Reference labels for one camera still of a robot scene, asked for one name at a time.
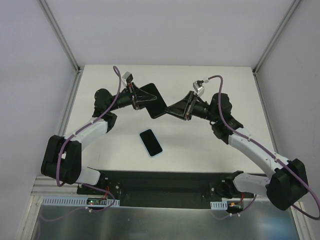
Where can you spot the right aluminium frame post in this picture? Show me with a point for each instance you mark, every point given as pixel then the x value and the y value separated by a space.
pixel 277 34

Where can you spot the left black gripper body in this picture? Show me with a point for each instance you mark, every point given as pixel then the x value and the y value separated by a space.
pixel 135 96

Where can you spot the left white cable duct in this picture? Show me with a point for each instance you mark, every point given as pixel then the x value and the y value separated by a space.
pixel 68 201

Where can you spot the right white cable duct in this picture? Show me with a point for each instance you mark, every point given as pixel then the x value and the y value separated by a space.
pixel 219 205

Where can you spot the blue-cased smartphone on table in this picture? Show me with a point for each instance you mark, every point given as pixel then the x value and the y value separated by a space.
pixel 151 143

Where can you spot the left aluminium frame post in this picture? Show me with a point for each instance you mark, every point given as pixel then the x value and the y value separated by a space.
pixel 59 34

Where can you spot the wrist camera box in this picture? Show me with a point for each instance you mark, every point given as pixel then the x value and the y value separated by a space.
pixel 198 87
pixel 127 77

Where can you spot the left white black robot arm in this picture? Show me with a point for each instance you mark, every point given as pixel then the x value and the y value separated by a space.
pixel 63 155

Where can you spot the black phone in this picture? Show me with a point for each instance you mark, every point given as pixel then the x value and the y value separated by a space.
pixel 156 108

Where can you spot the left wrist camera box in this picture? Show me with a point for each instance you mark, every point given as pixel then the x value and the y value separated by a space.
pixel 127 77

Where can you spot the aluminium frame post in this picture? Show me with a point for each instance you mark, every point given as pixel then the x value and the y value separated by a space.
pixel 277 34
pixel 59 34

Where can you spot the shiny metal front panel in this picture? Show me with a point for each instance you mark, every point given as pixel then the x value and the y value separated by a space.
pixel 261 221

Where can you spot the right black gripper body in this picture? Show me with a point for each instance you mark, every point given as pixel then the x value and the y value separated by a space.
pixel 190 105

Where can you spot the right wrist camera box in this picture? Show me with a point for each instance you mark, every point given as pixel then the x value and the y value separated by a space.
pixel 198 87

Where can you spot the white cable duct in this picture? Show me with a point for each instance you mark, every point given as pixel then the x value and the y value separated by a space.
pixel 219 205
pixel 68 201

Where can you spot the aluminium front rail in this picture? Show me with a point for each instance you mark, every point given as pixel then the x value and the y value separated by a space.
pixel 44 185

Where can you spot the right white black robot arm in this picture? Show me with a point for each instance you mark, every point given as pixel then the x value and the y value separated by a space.
pixel 284 182

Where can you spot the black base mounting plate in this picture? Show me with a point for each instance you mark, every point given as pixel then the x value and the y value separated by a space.
pixel 150 189

